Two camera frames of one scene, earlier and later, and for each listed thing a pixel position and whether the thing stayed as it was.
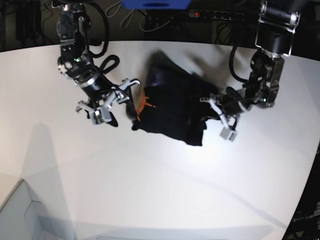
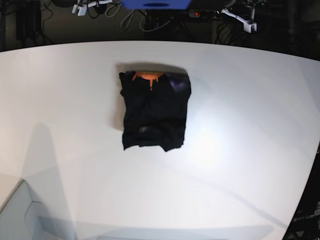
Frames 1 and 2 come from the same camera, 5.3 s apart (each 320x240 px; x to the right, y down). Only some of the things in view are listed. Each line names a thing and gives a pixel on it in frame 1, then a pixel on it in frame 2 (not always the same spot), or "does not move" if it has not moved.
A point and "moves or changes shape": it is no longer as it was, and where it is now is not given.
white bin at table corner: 22,219 does not move
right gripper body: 103,95 to 96,3
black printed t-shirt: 170,102 moves or changes shape
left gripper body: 230,104 to 246,21
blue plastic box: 157,4 does not move
